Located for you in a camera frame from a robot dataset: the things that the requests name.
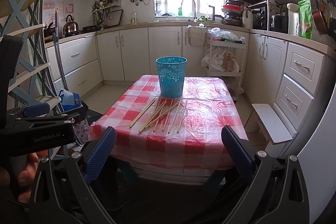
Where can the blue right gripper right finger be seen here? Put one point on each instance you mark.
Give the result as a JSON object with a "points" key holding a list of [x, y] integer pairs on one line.
{"points": [[240, 150]]}

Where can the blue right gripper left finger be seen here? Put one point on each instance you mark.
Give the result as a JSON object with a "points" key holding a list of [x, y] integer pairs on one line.
{"points": [[97, 152]]}

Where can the wooden chopstick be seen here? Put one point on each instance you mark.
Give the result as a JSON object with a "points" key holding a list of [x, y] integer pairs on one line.
{"points": [[174, 118], [141, 113], [182, 117], [168, 114], [160, 113], [160, 107]]}

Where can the chrome kitchen faucet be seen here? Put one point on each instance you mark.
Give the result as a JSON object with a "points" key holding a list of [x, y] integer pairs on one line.
{"points": [[192, 8]]}

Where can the person's left hand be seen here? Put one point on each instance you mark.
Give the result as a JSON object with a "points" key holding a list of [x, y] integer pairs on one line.
{"points": [[25, 178]]}

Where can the wooden blue folding shelf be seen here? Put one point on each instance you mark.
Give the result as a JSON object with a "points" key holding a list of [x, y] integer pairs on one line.
{"points": [[32, 81]]}

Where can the white small bench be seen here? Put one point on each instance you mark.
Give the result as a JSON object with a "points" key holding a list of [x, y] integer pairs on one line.
{"points": [[263, 120]]}

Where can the red white checkered tablecloth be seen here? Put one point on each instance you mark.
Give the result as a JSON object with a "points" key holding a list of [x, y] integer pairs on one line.
{"points": [[198, 145]]}

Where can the white rolling cart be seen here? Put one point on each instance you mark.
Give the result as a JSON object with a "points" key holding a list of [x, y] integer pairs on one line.
{"points": [[226, 57]]}

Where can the steel kettle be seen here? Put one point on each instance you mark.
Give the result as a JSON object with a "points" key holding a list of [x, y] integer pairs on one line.
{"points": [[70, 27]]}

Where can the teal perforated plastic bin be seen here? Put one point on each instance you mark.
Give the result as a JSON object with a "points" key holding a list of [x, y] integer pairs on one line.
{"points": [[171, 74]]}

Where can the white hanging trash bin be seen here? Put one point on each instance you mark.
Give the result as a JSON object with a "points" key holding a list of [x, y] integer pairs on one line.
{"points": [[196, 35]]}

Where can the black rice cooker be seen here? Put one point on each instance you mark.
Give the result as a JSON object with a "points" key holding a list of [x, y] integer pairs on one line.
{"points": [[278, 23]]}

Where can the clear plastic bottle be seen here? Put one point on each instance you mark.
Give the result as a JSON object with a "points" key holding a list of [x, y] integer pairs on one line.
{"points": [[133, 17]]}

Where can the green snack bag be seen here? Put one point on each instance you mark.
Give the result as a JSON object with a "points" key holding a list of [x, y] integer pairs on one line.
{"points": [[305, 19]]}

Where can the stack of pans and pots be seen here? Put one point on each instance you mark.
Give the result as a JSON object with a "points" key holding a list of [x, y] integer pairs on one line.
{"points": [[233, 13]]}

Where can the white thermos pot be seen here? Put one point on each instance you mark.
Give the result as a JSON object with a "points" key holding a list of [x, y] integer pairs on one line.
{"points": [[293, 19]]}

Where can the green dish soap bottle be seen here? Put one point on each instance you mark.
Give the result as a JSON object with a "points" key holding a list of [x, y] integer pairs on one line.
{"points": [[180, 13]]}

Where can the mop handle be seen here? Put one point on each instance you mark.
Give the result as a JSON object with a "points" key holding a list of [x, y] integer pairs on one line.
{"points": [[57, 51]]}

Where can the wall utensil rack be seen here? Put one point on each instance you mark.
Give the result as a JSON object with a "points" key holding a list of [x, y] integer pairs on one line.
{"points": [[106, 13]]}

